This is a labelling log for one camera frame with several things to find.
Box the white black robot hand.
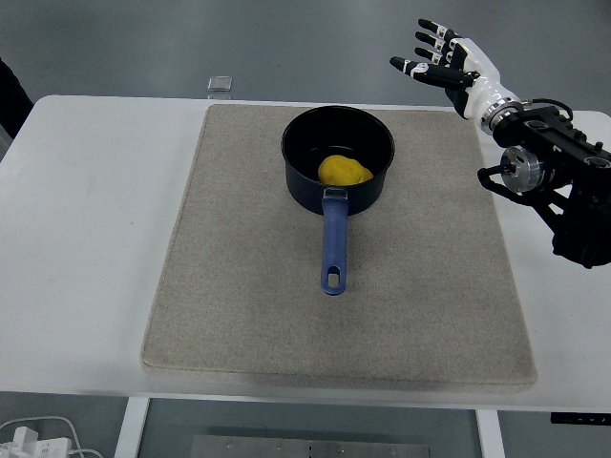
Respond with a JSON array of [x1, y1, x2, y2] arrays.
[[390, 18, 521, 120]]

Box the yellow potato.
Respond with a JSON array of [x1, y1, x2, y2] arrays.
[[318, 155, 374, 186]]

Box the grey table mat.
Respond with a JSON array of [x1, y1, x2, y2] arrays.
[[140, 103, 539, 393]]

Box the black table control panel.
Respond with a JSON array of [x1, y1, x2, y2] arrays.
[[550, 411, 611, 425]]

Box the white table leg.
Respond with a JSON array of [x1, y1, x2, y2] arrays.
[[475, 408, 506, 458], [114, 396, 152, 458]]

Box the grey metal plate with screws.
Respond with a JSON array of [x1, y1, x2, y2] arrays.
[[190, 433, 433, 458]]

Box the person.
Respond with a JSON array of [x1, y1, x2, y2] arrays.
[[0, 56, 34, 140]]

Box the white power strip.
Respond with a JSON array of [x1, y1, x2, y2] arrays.
[[0, 426, 73, 458]]

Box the blue pot with handle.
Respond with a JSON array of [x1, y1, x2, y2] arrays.
[[281, 104, 397, 297]]

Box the white cable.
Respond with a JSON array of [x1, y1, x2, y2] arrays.
[[0, 415, 104, 458]]

